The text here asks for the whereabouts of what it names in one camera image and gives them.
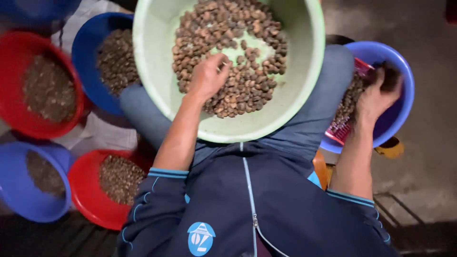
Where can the person's right hand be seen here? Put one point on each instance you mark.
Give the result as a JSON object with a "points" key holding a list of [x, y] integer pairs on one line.
{"points": [[375, 101]]}

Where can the person's left hand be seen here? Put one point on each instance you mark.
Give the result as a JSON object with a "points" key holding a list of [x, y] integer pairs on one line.
{"points": [[205, 78]]}

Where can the person's right fingers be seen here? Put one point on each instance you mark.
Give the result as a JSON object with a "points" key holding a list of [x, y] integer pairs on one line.
{"points": [[381, 80]]}

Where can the person's left fingers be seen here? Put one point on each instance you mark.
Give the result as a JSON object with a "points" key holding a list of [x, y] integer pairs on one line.
{"points": [[220, 61]]}

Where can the heap of light brown nuts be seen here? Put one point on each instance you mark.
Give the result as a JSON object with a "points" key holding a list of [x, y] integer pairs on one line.
{"points": [[246, 92]]}

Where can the periwinkle blue plastic basin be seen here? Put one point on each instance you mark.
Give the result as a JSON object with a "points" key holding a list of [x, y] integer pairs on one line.
{"points": [[392, 121], [14, 185]]}

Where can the light green plastic basin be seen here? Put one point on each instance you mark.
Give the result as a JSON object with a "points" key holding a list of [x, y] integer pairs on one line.
{"points": [[157, 53]]}

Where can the person's blue-grey trousers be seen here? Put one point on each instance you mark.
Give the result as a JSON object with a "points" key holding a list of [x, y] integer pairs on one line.
{"points": [[321, 107]]}

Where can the pink plastic basket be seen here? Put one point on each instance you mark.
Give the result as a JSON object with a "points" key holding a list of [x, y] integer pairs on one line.
{"points": [[339, 136]]}

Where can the yellow plastic object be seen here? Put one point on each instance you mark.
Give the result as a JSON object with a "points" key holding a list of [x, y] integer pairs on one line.
{"points": [[391, 150]]}

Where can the orange plastic stool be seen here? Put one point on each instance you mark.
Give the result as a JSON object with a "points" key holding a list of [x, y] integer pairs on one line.
{"points": [[320, 171]]}

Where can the white woven sack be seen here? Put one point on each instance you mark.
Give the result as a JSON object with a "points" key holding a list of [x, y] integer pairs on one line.
{"points": [[107, 132]]}

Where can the dark blue plastic basin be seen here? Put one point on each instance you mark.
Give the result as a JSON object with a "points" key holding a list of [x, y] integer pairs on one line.
{"points": [[32, 9], [84, 53]]}

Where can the person's navy zip jacket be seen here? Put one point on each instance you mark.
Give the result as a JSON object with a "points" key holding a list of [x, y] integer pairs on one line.
{"points": [[221, 200]]}

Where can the red plastic basin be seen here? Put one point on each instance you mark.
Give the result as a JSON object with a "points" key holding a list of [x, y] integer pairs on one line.
{"points": [[84, 194], [10, 60]]}

